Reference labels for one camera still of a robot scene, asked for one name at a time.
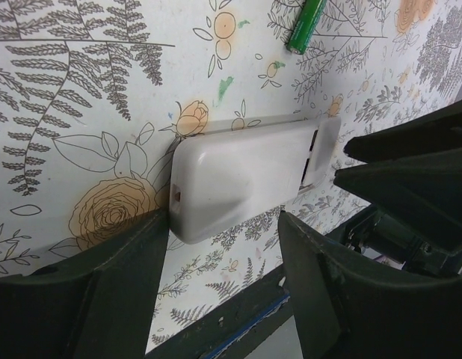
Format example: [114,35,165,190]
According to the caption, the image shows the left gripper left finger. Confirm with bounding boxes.
[0,209,168,358]

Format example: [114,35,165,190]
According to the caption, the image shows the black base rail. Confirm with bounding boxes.
[145,265,292,359]

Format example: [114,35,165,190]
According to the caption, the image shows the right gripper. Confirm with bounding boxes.
[327,100,462,277]

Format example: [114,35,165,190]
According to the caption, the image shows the floral table mat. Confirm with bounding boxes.
[0,1,462,277]

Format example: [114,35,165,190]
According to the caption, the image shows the green battery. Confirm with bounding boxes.
[286,0,327,55]

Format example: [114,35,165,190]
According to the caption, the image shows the grey white remote control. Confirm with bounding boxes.
[169,120,321,244]

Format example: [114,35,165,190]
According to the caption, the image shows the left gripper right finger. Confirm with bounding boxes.
[278,212,462,358]

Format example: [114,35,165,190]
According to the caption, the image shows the white battery cover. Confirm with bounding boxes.
[301,117,342,188]

